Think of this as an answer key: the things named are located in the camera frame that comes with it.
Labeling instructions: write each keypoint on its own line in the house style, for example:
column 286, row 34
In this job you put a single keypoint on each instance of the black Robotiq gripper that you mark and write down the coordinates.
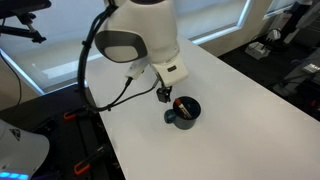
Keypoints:
column 165, row 88

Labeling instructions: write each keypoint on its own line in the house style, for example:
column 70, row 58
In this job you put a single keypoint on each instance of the orange Expo marker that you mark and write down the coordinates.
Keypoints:
column 182, row 108

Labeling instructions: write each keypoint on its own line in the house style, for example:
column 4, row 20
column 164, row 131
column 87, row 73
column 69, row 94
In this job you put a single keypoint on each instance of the dark green enamel mug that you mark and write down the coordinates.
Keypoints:
column 186, row 123

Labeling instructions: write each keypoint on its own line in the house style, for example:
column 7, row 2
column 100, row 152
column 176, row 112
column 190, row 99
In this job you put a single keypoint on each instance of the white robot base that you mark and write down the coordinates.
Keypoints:
column 23, row 150

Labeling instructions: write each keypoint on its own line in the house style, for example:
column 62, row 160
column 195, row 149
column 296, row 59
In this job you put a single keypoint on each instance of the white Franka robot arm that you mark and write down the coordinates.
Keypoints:
column 146, row 30

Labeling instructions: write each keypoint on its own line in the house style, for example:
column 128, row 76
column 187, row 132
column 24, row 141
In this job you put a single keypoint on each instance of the white floor device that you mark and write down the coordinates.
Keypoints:
column 257, row 50

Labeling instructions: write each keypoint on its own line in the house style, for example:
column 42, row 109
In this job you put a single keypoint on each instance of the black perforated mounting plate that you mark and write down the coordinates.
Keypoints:
column 66, row 146

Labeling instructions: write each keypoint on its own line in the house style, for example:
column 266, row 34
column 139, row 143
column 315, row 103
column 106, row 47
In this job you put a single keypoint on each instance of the grey floor equipment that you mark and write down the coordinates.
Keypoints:
column 300, row 73

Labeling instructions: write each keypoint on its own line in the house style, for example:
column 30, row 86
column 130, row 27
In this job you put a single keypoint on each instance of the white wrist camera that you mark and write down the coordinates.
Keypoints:
column 136, row 70

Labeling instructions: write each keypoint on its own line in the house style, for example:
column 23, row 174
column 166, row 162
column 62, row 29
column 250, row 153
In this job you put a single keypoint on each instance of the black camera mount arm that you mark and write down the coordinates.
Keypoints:
column 23, row 20

